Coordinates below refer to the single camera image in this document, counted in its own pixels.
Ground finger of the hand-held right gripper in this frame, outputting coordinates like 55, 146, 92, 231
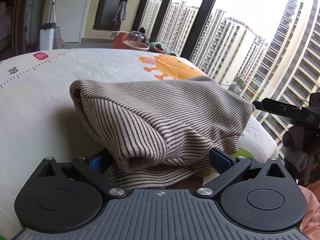
252, 97, 304, 120

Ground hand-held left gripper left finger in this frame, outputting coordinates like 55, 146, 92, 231
37, 152, 127, 198

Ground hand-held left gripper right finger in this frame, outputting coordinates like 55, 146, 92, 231
196, 147, 288, 200

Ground striped beige garment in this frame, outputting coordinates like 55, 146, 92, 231
69, 76, 255, 192

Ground person's right hand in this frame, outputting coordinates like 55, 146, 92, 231
281, 126, 310, 173

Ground apartment buildings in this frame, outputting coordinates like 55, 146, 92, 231
141, 0, 320, 145

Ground white cartoon printed mat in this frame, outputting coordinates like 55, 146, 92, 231
0, 48, 279, 240

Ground person's pink clothing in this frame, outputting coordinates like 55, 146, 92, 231
299, 184, 320, 240

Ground green slipper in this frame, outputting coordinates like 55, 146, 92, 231
150, 41, 165, 53
162, 47, 180, 57

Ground beige bucket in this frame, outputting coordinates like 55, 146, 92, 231
124, 39, 150, 52

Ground orange bucket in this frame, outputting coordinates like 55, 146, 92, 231
112, 31, 133, 49

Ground flat mop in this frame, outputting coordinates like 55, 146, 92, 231
49, 0, 63, 49

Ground grey rag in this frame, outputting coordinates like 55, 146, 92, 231
129, 31, 145, 42

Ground hanging grey cloth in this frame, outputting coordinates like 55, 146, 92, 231
112, 2, 127, 24

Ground dark sliding door frame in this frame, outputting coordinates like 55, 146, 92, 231
12, 0, 34, 55

